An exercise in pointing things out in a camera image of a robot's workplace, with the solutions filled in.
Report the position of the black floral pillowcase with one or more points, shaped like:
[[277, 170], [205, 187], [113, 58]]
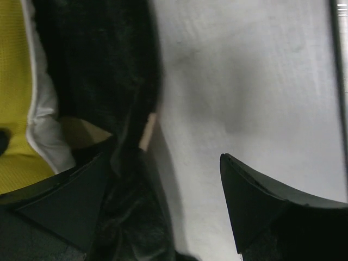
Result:
[[104, 60]]

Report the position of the cream yellow-edged pillow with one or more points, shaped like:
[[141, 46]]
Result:
[[34, 144]]

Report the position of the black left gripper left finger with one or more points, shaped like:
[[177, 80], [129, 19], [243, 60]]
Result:
[[56, 216]]

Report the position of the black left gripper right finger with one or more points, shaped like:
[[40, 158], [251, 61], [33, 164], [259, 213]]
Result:
[[270, 218]]

